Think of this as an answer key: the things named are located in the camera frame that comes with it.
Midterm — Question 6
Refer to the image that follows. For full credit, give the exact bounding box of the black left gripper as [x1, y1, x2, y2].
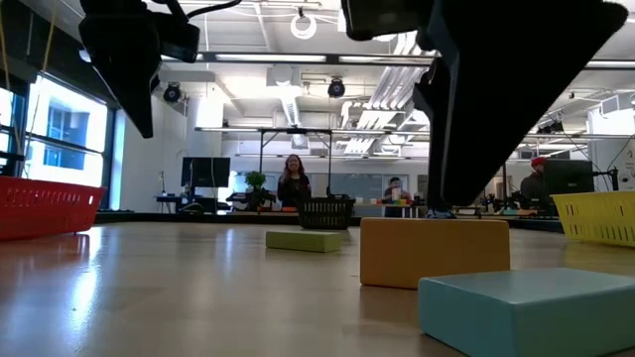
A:
[78, 0, 175, 140]

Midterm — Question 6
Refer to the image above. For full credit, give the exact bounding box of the orange rectangular block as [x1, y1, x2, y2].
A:
[359, 217, 512, 292]

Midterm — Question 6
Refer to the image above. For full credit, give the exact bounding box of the green rectangular block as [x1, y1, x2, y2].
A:
[265, 230, 343, 254]

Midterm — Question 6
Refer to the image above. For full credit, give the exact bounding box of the teal rectangular block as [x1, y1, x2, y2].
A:
[417, 267, 635, 357]

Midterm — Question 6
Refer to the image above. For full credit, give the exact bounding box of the person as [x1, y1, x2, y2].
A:
[276, 153, 313, 209]
[519, 156, 547, 204]
[381, 177, 412, 218]

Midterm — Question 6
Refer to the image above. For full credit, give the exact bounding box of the large window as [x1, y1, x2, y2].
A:
[0, 73, 125, 212]

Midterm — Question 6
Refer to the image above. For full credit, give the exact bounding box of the black computer monitor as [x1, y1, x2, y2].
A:
[181, 156, 232, 188]
[543, 158, 595, 195]

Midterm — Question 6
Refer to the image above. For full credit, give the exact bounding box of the black plastic basket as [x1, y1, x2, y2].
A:
[296, 195, 357, 231]

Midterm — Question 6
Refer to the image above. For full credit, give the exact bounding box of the green potted plant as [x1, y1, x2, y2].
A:
[244, 170, 268, 192]

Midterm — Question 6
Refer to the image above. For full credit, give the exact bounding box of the red plastic basket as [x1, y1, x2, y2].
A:
[0, 176, 108, 243]

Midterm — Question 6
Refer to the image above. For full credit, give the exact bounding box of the yellow plastic basket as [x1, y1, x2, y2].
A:
[551, 190, 635, 249]

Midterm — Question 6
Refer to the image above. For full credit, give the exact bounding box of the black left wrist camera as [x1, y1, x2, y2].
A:
[158, 12, 202, 64]

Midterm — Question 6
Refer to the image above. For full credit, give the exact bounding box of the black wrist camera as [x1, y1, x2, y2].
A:
[158, 12, 202, 64]
[341, 0, 436, 42]

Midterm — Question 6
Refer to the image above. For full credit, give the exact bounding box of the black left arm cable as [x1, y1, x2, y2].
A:
[186, 0, 244, 21]

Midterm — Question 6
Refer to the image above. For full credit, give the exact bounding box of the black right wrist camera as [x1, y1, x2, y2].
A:
[341, 0, 436, 42]

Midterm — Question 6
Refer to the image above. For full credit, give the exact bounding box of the white cable coil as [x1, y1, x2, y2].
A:
[289, 12, 318, 41]

